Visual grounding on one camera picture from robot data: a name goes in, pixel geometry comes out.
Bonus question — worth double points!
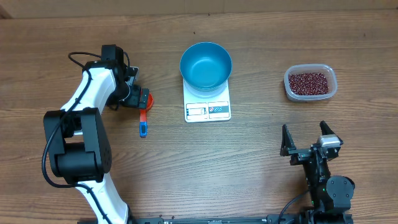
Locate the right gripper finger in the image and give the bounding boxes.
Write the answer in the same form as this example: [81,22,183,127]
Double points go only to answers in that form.
[320,120,343,145]
[280,124,296,156]

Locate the orange measuring scoop blue handle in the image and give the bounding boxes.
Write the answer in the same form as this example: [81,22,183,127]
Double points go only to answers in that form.
[139,93,154,138]

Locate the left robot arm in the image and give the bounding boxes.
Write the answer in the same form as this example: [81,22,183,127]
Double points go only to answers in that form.
[41,45,154,223]

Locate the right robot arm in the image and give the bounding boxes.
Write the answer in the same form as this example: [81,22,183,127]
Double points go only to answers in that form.
[277,121,355,223]

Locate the white kitchen scale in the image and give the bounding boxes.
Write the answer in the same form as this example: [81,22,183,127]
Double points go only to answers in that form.
[183,80,231,123]

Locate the blue bowl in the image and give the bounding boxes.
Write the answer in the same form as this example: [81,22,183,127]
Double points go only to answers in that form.
[179,42,233,91]

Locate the red beans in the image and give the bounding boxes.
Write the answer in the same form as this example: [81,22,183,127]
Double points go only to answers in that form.
[288,72,329,95]

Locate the clear plastic container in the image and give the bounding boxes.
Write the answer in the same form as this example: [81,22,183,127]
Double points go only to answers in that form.
[284,63,338,102]

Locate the right black cable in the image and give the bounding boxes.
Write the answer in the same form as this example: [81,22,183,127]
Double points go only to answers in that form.
[277,190,312,224]

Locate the black cable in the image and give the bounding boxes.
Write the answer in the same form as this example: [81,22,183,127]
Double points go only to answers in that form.
[41,51,131,224]
[277,190,312,224]

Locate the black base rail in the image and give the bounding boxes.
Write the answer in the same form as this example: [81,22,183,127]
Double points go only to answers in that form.
[77,213,354,224]

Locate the left black cable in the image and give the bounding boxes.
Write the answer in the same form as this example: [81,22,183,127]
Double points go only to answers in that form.
[41,51,131,224]

